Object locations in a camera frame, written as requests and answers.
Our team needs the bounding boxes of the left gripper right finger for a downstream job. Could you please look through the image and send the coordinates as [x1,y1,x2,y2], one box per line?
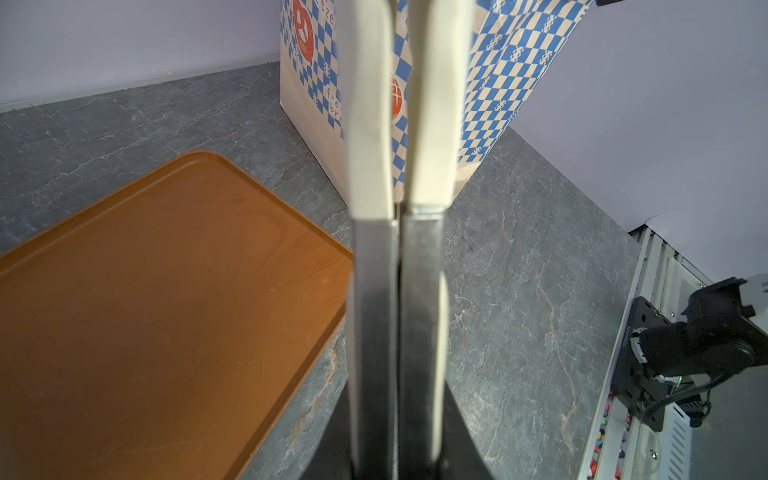
[440,384,493,480]

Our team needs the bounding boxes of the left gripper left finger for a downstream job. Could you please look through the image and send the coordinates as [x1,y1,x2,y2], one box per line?
[300,384,354,480]

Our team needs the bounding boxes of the metal tongs with white tips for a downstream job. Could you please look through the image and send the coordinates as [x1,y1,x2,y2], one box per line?
[336,1,474,479]

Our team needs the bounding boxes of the blue checkered paper bag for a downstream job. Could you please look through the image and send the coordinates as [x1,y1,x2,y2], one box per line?
[280,0,590,201]

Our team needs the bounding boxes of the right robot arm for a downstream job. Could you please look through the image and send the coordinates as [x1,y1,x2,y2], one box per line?
[612,274,767,432]

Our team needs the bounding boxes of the brown plastic tray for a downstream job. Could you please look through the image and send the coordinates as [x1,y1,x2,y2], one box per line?
[1,151,353,479]

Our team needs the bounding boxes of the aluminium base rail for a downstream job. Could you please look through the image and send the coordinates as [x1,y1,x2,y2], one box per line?
[576,226,710,479]

